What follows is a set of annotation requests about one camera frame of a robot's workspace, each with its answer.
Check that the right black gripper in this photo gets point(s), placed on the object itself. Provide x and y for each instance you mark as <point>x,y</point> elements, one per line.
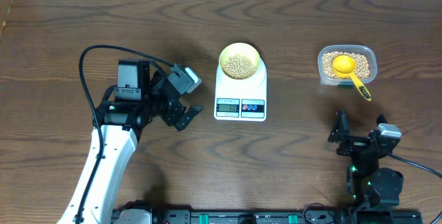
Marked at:
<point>340,129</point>

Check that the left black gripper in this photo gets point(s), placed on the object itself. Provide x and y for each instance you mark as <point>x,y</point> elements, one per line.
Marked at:
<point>177,114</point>

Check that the yellow measuring scoop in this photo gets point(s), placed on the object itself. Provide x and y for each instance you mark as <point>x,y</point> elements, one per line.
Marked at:
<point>344,66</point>

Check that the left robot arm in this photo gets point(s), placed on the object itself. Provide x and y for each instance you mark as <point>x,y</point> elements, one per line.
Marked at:
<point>126,108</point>

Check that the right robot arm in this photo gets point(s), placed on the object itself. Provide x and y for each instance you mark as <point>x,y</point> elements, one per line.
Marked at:
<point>368,182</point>

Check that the white digital kitchen scale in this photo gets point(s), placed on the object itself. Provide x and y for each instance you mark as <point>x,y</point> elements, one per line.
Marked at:
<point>241,100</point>

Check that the soybeans in yellow bowl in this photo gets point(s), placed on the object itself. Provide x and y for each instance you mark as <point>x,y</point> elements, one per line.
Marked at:
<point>239,67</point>

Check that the yellow plastic bowl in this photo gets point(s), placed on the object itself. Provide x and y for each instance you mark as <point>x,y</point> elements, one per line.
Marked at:
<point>240,48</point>

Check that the pile of soybeans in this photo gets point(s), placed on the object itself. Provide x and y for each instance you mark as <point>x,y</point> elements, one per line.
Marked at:
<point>362,64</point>

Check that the clear plastic container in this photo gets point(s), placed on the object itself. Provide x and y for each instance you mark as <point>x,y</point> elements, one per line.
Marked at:
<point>346,48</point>

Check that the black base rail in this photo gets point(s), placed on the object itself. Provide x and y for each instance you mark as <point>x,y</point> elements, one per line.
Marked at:
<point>143,212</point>

